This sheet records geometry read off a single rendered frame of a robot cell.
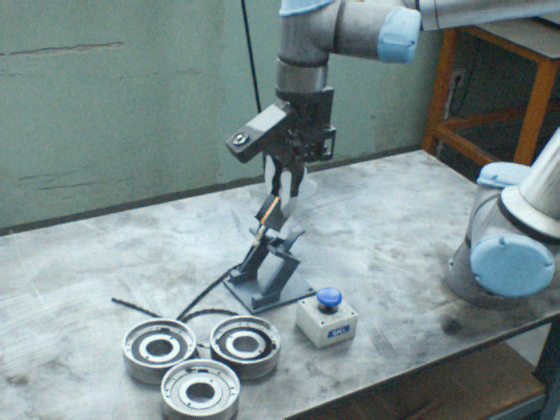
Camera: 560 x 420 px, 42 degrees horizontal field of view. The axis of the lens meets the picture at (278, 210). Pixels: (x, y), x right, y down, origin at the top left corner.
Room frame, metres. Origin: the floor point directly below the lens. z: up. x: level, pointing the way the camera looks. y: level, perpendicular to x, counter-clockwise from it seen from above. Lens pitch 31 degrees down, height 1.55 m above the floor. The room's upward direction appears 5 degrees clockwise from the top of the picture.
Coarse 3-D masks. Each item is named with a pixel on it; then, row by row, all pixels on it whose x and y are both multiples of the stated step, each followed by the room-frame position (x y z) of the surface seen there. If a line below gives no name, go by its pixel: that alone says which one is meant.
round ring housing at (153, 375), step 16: (160, 320) 0.85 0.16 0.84; (128, 336) 0.81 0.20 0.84; (160, 336) 0.82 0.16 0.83; (192, 336) 0.82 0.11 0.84; (128, 352) 0.78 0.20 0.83; (144, 352) 0.78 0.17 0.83; (160, 352) 0.82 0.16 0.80; (176, 352) 0.79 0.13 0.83; (192, 352) 0.78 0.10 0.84; (128, 368) 0.76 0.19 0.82; (144, 368) 0.75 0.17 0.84; (160, 368) 0.75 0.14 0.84; (160, 384) 0.75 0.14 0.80
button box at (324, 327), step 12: (312, 300) 0.92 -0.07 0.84; (300, 312) 0.91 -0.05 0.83; (312, 312) 0.89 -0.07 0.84; (324, 312) 0.89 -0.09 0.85; (336, 312) 0.90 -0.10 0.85; (348, 312) 0.90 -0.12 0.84; (300, 324) 0.90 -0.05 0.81; (312, 324) 0.88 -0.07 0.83; (324, 324) 0.86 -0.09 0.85; (336, 324) 0.87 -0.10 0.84; (348, 324) 0.89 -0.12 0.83; (312, 336) 0.87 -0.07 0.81; (324, 336) 0.86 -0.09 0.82; (336, 336) 0.87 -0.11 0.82; (348, 336) 0.89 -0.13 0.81
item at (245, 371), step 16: (224, 320) 0.86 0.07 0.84; (240, 320) 0.87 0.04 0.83; (256, 320) 0.87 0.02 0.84; (240, 336) 0.84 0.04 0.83; (256, 336) 0.84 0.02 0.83; (256, 352) 0.81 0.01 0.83; (272, 352) 0.81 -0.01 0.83; (240, 368) 0.77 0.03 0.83; (256, 368) 0.77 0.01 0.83; (272, 368) 0.79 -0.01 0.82
